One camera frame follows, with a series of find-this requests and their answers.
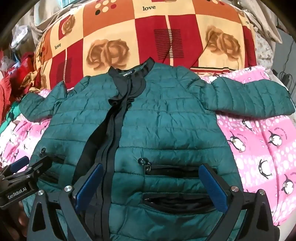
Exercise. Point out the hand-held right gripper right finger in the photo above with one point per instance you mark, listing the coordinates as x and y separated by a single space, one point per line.
212 185

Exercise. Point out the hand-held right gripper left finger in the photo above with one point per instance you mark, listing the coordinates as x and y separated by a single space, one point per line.
91 185

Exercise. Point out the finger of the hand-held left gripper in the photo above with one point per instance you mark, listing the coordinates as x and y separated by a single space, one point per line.
39 169
19 165

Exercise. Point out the green puffer jacket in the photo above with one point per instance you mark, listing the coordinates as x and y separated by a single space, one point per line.
166 120

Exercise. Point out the pile of red clothes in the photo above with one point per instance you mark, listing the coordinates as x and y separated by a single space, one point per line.
13 78

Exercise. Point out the person's left hand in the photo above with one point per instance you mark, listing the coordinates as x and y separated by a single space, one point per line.
22 217

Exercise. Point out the teal cloth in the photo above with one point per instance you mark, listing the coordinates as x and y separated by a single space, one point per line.
15 110

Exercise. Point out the pink penguin print blanket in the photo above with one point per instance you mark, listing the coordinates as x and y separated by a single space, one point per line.
254 139

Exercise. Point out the black power adapter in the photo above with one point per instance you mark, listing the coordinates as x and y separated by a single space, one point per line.
285 78

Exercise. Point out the grey crumpled cloth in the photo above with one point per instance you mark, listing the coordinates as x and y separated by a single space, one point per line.
30 23

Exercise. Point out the red checkered rose blanket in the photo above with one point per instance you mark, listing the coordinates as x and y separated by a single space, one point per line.
115 23

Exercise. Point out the beige crumpled cloth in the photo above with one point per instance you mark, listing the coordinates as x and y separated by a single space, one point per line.
261 16

